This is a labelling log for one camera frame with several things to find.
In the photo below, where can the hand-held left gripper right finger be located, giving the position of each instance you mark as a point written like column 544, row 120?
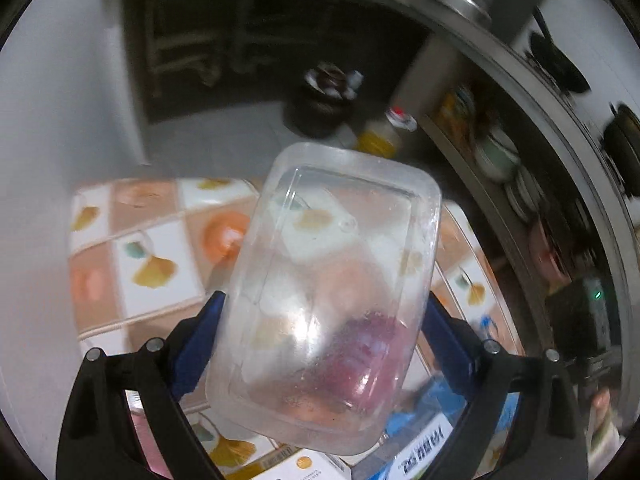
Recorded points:
column 450, row 350

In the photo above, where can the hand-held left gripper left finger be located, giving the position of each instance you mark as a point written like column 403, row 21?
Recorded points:
column 200, row 345

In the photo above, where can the blue plastic wrapper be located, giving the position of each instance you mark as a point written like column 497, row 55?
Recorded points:
column 430, row 406

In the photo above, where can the pink plastic packet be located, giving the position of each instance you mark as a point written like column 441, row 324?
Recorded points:
column 151, row 435

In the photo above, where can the clear plastic food container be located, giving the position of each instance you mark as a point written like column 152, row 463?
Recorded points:
column 325, row 285

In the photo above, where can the white paper carton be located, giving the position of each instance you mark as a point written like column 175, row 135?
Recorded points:
column 310, row 466

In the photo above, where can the person's right hand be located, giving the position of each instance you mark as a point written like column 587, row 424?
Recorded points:
column 601, row 407

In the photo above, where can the pink plastic basin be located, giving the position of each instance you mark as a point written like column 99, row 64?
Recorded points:
column 552, row 255

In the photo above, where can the black cooking pot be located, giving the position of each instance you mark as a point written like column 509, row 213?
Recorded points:
column 624, row 145

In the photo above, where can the stack of green-white bowls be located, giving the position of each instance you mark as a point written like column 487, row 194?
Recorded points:
column 496, row 155

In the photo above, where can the yellow cooking oil bottle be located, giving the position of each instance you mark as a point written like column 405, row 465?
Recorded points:
column 382, row 135

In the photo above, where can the orange snack bag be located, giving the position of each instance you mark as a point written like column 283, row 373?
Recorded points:
column 455, row 107

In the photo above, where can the black wok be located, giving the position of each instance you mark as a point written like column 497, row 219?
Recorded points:
column 557, row 62

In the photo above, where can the dark clay jar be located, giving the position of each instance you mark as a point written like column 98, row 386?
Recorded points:
column 322, row 102

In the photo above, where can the metal rack frame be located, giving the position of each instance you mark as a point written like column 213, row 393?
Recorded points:
column 180, row 45

